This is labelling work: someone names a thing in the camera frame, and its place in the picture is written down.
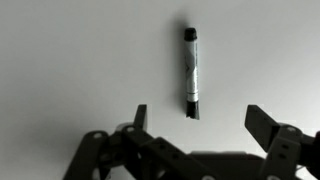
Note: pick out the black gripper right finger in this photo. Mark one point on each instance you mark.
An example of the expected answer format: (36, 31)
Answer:
(286, 146)

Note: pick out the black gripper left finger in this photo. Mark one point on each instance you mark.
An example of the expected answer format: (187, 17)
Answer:
(143, 156)

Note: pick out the black marker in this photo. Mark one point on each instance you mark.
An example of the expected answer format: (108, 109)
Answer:
(191, 62)

